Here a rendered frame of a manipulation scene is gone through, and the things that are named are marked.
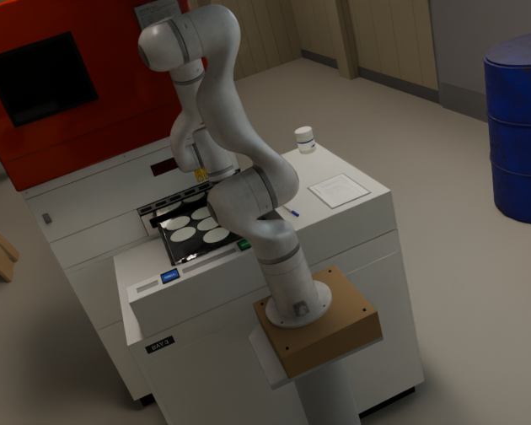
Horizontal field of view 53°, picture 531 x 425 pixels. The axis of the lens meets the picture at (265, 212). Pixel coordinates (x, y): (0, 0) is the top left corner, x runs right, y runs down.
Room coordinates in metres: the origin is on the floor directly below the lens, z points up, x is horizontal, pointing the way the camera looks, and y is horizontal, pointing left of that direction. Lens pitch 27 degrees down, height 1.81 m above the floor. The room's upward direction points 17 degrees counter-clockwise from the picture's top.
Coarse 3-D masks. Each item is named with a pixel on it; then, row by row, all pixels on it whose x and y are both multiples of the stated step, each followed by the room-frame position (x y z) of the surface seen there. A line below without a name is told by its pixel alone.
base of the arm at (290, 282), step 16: (304, 256) 1.18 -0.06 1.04; (272, 272) 1.13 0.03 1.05; (288, 272) 1.12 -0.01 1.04; (304, 272) 1.14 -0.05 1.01; (272, 288) 1.15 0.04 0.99; (288, 288) 1.12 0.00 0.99; (304, 288) 1.13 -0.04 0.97; (320, 288) 1.20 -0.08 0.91; (272, 304) 1.21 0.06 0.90; (288, 304) 1.13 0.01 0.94; (304, 304) 1.12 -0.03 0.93; (320, 304) 1.13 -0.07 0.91; (272, 320) 1.14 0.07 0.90; (288, 320) 1.12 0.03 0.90; (304, 320) 1.09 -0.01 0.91
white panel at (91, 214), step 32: (128, 160) 1.98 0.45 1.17; (160, 160) 2.00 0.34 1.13; (32, 192) 1.91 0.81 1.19; (64, 192) 1.93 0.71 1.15; (96, 192) 1.95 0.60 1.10; (128, 192) 1.97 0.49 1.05; (160, 192) 2.00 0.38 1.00; (64, 224) 1.92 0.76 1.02; (96, 224) 1.94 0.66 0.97; (128, 224) 1.96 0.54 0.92; (64, 256) 1.91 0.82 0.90; (96, 256) 1.93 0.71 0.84
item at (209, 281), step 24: (192, 264) 1.45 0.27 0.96; (216, 264) 1.41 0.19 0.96; (240, 264) 1.41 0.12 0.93; (144, 288) 1.40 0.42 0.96; (168, 288) 1.36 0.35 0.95; (192, 288) 1.38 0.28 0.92; (216, 288) 1.39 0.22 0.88; (240, 288) 1.40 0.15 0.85; (144, 312) 1.35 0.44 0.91; (168, 312) 1.36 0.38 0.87; (192, 312) 1.37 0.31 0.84
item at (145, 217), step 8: (200, 192) 2.02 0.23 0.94; (208, 192) 2.02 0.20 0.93; (184, 200) 2.00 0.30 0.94; (192, 200) 2.00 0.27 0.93; (160, 208) 1.98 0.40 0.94; (168, 208) 1.98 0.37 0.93; (176, 208) 1.99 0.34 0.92; (144, 216) 1.96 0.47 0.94; (152, 216) 1.97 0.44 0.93; (144, 224) 1.96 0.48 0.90; (160, 224) 1.98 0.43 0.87; (152, 232) 1.97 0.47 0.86
